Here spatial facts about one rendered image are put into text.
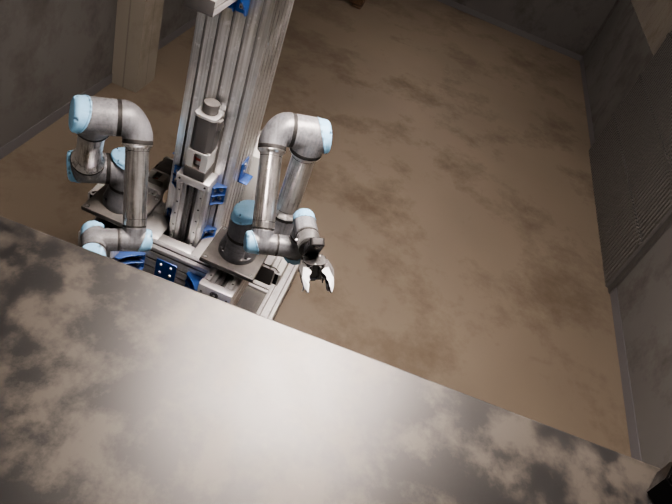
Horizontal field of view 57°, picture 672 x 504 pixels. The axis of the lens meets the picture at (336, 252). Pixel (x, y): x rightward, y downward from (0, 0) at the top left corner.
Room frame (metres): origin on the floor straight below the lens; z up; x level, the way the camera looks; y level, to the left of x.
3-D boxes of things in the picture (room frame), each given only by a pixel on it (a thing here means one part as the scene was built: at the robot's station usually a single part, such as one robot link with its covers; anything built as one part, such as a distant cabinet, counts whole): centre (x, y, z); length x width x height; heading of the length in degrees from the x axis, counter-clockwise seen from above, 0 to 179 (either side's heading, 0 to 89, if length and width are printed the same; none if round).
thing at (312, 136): (1.85, 0.24, 1.41); 0.15 x 0.12 x 0.55; 115
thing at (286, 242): (1.60, 0.14, 1.34); 0.11 x 0.08 x 0.11; 115
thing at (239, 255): (1.80, 0.36, 1.09); 0.15 x 0.15 x 0.10
